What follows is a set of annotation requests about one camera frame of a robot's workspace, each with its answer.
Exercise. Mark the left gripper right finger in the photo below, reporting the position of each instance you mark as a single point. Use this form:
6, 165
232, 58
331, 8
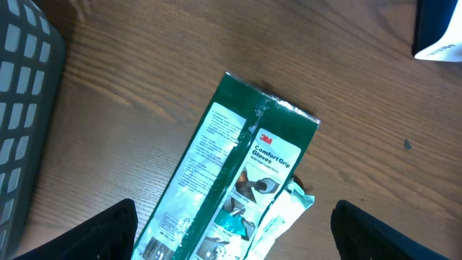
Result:
358, 235

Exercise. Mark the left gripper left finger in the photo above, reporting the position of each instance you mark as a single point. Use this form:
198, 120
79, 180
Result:
108, 235

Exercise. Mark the grey plastic mesh basket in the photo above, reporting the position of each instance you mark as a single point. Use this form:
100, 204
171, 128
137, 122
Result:
32, 60

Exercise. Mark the light green wipes pack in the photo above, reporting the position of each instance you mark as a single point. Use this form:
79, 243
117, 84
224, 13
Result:
286, 209

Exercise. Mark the white barcode scanner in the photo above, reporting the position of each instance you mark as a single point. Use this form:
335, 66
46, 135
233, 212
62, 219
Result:
437, 31

